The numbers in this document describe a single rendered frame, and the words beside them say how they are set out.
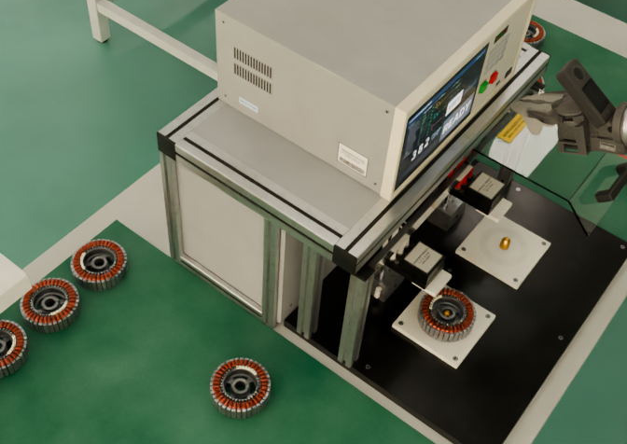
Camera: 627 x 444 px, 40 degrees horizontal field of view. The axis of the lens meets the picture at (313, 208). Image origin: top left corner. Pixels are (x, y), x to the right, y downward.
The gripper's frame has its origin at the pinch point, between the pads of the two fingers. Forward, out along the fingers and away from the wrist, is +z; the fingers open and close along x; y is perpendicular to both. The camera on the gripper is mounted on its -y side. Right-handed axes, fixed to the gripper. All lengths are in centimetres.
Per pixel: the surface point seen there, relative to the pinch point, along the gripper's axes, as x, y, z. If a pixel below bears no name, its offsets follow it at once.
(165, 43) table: 56, 26, 177
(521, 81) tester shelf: 14.1, 4.4, 7.5
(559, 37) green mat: 82, 31, 36
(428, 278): -23.3, 25.6, 10.6
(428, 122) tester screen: -19.9, -7.4, 4.4
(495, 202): 2.9, 26.8, 11.1
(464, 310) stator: -18.3, 37.3, 8.3
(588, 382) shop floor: 41, 122, 19
